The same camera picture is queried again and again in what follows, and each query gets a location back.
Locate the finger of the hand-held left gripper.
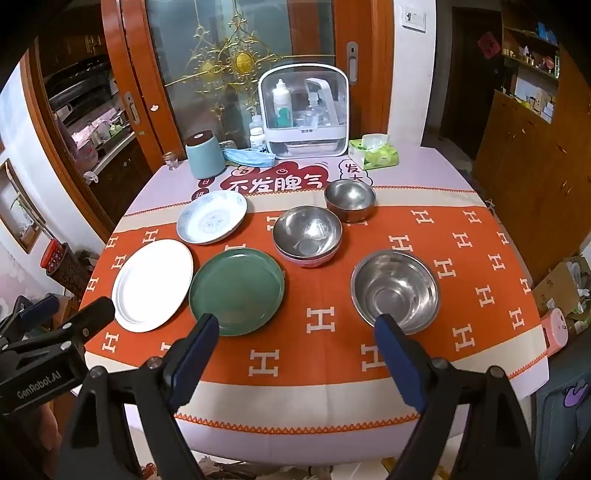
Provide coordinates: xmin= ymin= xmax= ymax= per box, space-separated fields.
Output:
xmin=9 ymin=296 xmax=116 ymax=358
xmin=0 ymin=295 xmax=61 ymax=342

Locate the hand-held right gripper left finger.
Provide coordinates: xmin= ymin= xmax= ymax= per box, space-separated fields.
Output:
xmin=58 ymin=313 xmax=221 ymax=480

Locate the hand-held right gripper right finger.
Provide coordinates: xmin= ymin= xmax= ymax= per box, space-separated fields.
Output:
xmin=373 ymin=313 xmax=539 ymax=480

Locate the large steel bowl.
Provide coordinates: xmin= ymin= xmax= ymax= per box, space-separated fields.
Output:
xmin=350 ymin=250 xmax=441 ymax=335

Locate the white plate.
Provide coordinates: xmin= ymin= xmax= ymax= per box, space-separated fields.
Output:
xmin=112 ymin=239 xmax=195 ymax=333

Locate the green plate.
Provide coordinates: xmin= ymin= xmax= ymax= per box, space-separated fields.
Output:
xmin=188 ymin=248 xmax=286 ymax=337

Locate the blue patterned plate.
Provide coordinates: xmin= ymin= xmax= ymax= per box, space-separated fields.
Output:
xmin=177 ymin=190 xmax=249 ymax=245

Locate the pink steel bowl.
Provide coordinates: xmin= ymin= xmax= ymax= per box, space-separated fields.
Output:
xmin=272 ymin=206 xmax=343 ymax=267

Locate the small dark steel bowl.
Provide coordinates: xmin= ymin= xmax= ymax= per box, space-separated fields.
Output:
xmin=324 ymin=180 xmax=377 ymax=223

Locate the orange patterned tablecloth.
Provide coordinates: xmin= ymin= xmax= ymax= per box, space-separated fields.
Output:
xmin=78 ymin=187 xmax=550 ymax=425

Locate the pink plastic case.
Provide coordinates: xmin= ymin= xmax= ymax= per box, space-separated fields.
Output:
xmin=540 ymin=308 xmax=568 ymax=358

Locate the cardboard box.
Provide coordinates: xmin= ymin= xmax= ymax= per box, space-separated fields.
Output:
xmin=531 ymin=256 xmax=591 ymax=333

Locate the grey box purple print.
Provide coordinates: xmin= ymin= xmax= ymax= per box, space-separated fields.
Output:
xmin=531 ymin=355 xmax=591 ymax=480

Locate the orange H-pattern tablecloth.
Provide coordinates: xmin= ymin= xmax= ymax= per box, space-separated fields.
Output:
xmin=81 ymin=141 xmax=550 ymax=462

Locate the teal canister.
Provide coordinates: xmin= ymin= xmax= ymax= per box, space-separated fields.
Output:
xmin=185 ymin=131 xmax=227 ymax=180

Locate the blue face mask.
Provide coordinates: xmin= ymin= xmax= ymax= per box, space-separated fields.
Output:
xmin=223 ymin=148 xmax=276 ymax=168

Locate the green tissue pack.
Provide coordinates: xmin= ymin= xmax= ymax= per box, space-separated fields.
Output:
xmin=348 ymin=134 xmax=400 ymax=171

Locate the white storage box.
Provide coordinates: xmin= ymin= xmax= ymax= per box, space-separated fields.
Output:
xmin=257 ymin=65 xmax=348 ymax=160

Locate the wooden cabinet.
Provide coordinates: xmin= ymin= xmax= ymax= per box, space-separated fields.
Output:
xmin=473 ymin=0 xmax=591 ymax=287

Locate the clear pump bottle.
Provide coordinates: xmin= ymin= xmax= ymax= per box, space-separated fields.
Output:
xmin=305 ymin=92 xmax=325 ymax=127

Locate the white teal bottle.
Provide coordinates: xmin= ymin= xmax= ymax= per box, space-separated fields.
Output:
xmin=272 ymin=79 xmax=293 ymax=129

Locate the dark wooden door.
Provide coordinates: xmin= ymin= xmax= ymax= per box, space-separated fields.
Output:
xmin=438 ymin=7 xmax=504 ymax=160

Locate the wooden glass door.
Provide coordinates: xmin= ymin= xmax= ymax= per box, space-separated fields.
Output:
xmin=102 ymin=0 xmax=395 ymax=160

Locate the wooden framed wall niche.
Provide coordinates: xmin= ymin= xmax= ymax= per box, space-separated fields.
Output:
xmin=0 ymin=159 xmax=47 ymax=254

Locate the white light switch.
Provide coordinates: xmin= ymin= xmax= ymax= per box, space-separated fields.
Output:
xmin=401 ymin=4 xmax=428 ymax=32

